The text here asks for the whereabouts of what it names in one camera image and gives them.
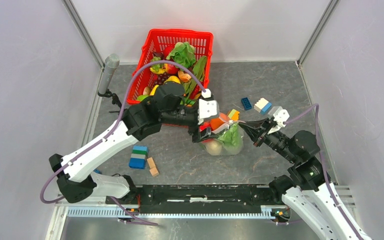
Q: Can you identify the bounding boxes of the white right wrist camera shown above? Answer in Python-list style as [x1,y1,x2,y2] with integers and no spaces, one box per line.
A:
[267,106,290,135]

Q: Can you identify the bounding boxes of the clear zip top bag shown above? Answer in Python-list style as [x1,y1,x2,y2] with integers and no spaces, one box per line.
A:
[199,113,245,156]

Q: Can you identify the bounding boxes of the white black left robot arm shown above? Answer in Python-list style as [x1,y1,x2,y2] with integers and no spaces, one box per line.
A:
[49,82,219,204]

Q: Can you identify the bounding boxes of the small wooden block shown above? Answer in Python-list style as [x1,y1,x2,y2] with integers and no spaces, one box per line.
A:
[149,167,160,177]
[147,157,156,169]

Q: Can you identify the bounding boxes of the green leafy vegetable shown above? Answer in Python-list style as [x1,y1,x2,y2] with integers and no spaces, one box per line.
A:
[165,41,196,68]

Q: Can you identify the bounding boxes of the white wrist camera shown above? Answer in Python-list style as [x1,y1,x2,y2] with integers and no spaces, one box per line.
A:
[267,106,290,135]
[197,88,220,125]

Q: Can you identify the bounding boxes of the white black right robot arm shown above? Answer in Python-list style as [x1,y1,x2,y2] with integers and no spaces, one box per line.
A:
[239,118,371,240]

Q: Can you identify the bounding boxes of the white radish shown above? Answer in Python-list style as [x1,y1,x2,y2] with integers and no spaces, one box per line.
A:
[204,139,223,156]

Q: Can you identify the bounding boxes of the orange fruit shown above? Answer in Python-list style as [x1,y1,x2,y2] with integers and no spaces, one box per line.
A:
[209,112,231,131]

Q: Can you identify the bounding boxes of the green romaine lettuce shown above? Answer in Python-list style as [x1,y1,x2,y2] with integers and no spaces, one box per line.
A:
[216,123,244,156]

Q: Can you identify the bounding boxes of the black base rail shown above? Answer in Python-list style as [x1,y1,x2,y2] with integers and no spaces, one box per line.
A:
[116,184,286,214]

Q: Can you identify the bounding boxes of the green apple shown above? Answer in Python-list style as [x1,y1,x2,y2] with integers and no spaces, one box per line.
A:
[136,94,149,102]

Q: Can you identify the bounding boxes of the white blue toy block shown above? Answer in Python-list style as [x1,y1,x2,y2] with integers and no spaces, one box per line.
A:
[253,97,272,115]

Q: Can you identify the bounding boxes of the grey microphone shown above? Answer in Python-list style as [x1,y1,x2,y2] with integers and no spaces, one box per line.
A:
[97,53,120,96]

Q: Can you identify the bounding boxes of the blue green stacked blocks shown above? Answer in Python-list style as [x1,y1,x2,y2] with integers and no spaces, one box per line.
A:
[128,145,149,170]

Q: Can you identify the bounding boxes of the yellow orange toy block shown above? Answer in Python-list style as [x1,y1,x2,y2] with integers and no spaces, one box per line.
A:
[227,109,240,121]

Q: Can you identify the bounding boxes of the dark blue toy block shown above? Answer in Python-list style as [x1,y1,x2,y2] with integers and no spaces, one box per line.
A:
[240,97,253,111]

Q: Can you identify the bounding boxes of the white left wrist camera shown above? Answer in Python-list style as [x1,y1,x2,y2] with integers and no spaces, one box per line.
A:
[197,88,220,125]

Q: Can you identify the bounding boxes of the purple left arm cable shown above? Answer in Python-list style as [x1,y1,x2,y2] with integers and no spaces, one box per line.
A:
[39,60,208,228]

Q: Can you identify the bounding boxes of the red tomato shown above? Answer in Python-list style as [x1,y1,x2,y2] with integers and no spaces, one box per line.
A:
[199,121,211,132]

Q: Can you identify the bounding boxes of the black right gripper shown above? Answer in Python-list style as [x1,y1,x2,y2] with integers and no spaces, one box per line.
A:
[238,115,298,163]

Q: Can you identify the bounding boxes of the green grapes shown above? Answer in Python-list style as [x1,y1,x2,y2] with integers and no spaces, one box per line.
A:
[149,56,164,74]

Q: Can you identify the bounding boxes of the red plastic basket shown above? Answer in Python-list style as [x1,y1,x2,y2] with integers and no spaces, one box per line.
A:
[127,28,214,105]

